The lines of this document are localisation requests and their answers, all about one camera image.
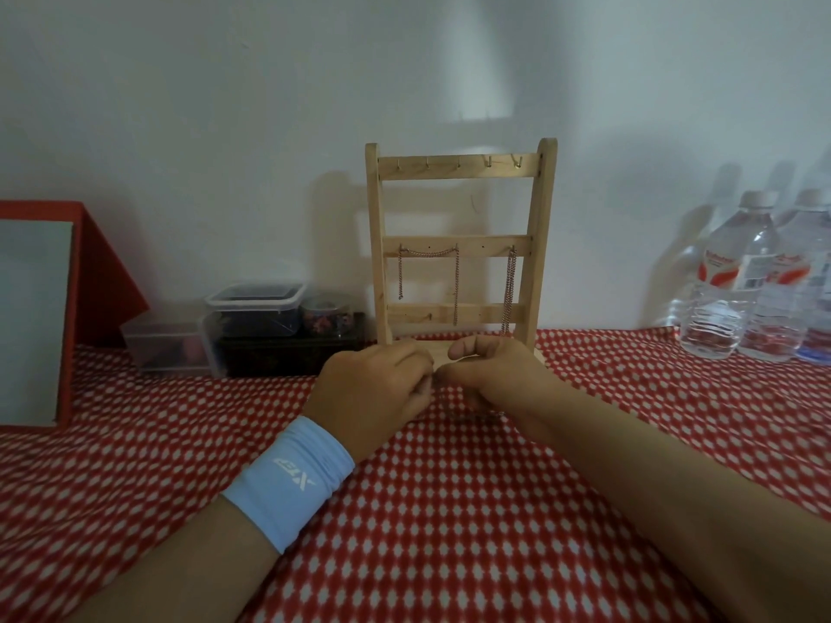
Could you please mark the person's left hand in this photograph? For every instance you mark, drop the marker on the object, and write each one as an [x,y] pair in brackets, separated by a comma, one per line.
[363,389]

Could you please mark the person's right hand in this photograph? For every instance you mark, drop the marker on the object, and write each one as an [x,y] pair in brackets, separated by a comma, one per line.
[503,376]

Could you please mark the person's left fingers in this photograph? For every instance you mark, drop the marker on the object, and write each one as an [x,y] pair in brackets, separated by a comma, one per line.
[419,373]

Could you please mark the person's right fingers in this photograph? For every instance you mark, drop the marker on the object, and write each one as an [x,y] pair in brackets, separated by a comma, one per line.
[464,356]

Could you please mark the person's left forearm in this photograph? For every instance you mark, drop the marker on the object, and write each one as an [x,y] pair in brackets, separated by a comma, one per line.
[195,570]

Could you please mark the person's right forearm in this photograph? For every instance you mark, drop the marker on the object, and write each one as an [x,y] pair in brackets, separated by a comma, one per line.
[656,493]

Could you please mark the small clear bead jar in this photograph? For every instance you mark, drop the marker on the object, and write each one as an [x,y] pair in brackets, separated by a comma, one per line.
[328,314]

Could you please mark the black box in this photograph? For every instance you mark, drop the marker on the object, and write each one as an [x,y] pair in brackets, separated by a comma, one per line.
[292,353]

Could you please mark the wooden jewelry stand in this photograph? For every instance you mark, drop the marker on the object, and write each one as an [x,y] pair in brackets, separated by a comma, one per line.
[542,252]

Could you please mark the red white patterned tablecloth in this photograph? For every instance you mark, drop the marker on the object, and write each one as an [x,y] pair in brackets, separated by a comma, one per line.
[454,525]

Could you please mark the light blue wristband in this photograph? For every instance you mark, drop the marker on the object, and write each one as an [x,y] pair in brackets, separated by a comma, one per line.
[289,480]

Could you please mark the clear lidded plastic container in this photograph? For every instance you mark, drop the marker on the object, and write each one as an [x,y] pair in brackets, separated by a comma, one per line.
[256,308]

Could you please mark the clear plastic box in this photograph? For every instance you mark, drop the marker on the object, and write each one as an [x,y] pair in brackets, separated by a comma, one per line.
[165,347]

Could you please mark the clear water bottle red label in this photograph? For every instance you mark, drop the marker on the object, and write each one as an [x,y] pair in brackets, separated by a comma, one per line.
[785,291]
[727,285]
[819,337]

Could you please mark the red framed mirror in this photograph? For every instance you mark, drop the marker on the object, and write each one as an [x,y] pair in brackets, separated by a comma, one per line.
[39,317]

